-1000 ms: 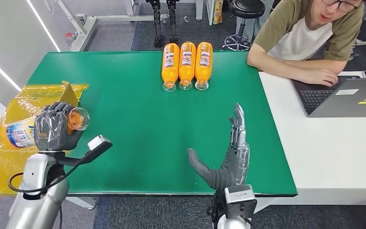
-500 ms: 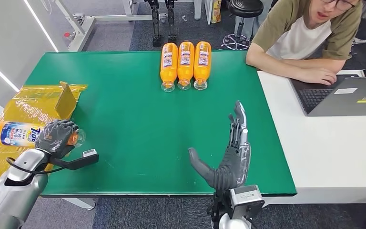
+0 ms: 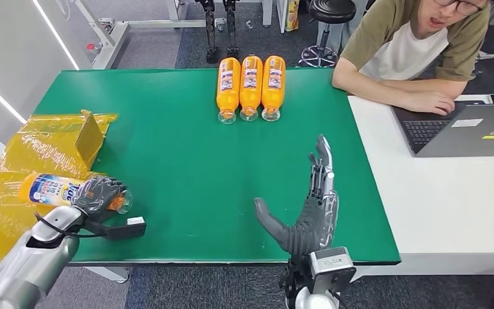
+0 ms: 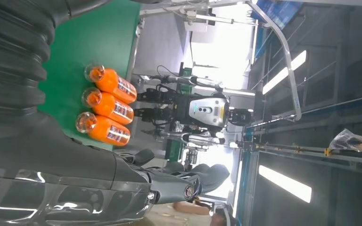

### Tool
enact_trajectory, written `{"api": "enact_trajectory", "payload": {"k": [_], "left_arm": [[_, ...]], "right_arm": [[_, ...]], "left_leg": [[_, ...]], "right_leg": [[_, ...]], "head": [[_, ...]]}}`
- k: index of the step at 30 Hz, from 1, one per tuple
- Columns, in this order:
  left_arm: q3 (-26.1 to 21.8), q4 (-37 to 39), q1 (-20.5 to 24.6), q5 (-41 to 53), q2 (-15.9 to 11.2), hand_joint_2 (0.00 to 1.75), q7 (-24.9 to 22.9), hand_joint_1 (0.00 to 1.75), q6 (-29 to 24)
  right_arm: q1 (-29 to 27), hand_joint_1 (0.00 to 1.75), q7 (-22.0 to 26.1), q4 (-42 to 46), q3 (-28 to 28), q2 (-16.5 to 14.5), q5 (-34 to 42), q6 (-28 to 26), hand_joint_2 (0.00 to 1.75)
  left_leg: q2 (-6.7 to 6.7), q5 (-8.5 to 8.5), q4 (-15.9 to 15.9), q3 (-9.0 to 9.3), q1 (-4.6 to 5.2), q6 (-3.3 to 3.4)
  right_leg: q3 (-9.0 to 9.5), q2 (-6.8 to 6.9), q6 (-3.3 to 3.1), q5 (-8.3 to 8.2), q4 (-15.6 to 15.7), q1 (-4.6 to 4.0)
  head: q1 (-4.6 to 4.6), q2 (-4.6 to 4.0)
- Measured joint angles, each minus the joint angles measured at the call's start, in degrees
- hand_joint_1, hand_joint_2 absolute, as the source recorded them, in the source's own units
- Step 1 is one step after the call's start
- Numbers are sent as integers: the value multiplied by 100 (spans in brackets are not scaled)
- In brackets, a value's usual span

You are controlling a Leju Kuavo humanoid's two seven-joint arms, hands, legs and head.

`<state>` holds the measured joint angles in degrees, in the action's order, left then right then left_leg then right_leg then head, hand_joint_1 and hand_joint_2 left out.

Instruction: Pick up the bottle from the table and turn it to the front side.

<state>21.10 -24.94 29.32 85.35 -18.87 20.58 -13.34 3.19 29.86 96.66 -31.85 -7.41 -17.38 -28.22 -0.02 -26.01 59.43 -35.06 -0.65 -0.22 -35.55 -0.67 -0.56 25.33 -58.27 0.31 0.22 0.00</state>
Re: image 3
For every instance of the black round stool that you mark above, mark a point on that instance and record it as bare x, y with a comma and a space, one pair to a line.
331, 10

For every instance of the orange bottle with clear cap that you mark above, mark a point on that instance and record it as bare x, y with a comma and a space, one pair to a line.
228, 85
46, 189
273, 85
251, 85

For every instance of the green table mat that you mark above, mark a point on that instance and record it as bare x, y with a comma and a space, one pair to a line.
196, 170

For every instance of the yellow carton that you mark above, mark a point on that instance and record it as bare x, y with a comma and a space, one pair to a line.
292, 15

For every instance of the black background humanoid robot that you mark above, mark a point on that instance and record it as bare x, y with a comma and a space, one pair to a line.
211, 34

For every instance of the white metal frame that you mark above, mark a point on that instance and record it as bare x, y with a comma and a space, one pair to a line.
110, 42

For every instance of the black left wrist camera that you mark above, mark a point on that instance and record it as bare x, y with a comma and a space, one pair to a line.
123, 231

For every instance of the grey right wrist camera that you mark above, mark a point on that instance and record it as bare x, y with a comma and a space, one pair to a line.
331, 268

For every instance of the white wall light strip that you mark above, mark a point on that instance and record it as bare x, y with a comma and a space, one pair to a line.
55, 35
0, 97

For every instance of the person's right hand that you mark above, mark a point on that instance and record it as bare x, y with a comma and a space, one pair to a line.
430, 103

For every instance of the white table leg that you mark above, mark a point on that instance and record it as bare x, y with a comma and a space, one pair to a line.
110, 274

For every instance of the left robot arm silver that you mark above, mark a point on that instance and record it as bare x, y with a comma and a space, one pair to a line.
29, 264

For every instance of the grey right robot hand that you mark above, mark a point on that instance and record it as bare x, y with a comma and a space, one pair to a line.
315, 221

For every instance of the person's right forearm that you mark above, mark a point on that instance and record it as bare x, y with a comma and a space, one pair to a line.
366, 90

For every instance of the grey laptop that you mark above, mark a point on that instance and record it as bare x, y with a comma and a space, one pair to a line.
464, 130

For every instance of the yellow plastic bag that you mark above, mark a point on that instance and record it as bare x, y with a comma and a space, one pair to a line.
38, 145

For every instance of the person's left forearm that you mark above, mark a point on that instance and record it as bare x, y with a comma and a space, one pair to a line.
434, 87

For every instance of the person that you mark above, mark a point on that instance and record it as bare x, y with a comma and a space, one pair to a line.
400, 51

